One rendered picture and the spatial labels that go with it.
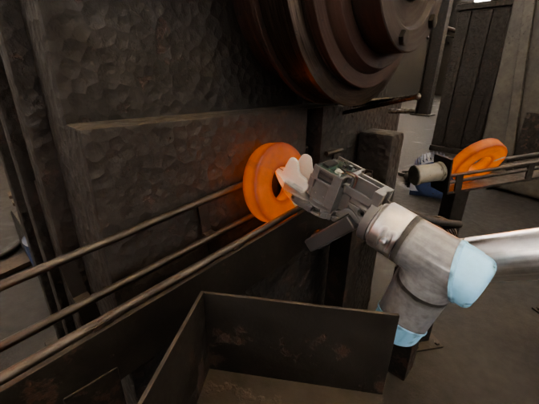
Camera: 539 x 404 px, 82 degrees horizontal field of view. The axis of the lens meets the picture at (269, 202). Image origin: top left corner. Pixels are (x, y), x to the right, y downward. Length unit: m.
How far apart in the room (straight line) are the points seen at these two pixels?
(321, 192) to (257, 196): 0.11
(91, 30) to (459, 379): 1.35
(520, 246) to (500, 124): 2.85
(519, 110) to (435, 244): 2.91
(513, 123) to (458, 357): 2.31
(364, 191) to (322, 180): 0.06
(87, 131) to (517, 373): 1.44
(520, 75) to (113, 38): 3.11
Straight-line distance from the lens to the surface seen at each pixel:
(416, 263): 0.46
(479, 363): 1.45
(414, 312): 0.50
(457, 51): 4.90
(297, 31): 0.52
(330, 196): 0.49
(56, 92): 0.50
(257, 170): 0.54
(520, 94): 3.32
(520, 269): 0.59
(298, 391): 0.41
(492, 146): 1.07
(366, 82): 0.67
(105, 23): 0.52
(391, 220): 0.46
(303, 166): 0.57
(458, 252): 0.45
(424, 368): 1.34
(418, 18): 0.70
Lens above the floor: 0.94
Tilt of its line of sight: 22 degrees down
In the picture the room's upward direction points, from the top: 1 degrees clockwise
